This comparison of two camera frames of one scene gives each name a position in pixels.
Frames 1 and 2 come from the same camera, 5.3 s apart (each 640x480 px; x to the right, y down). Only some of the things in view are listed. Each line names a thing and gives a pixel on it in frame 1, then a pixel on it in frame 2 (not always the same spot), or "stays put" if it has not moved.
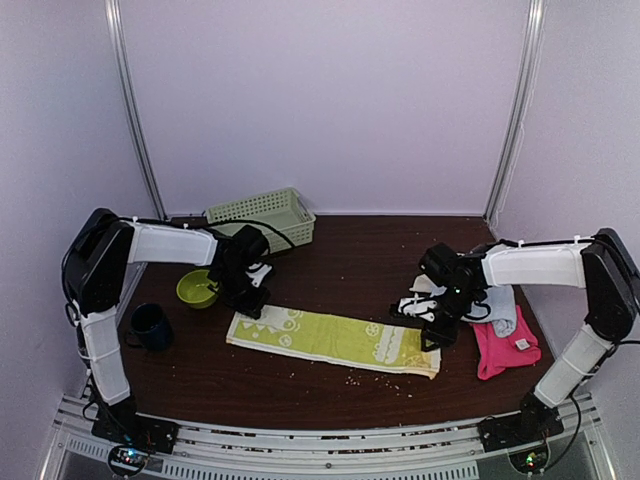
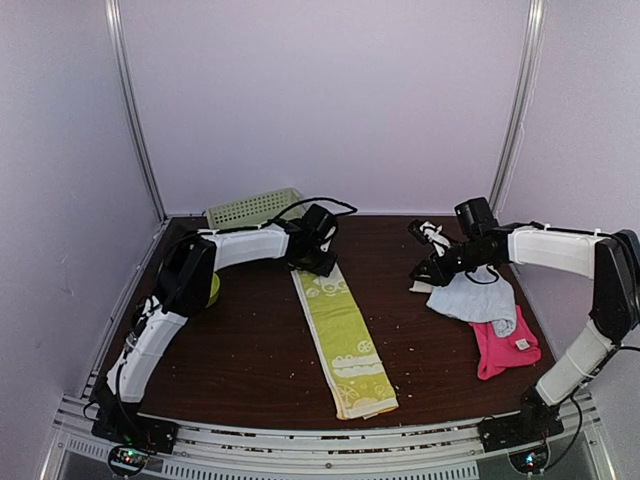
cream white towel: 423,283 stays put
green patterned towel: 358,339 to 354,369
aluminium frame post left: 113,19 stays put
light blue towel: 500,299 stays put
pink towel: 495,352 stays put
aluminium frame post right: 534,24 stays put
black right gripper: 444,337 to 439,277
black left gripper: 252,307 to 325,270
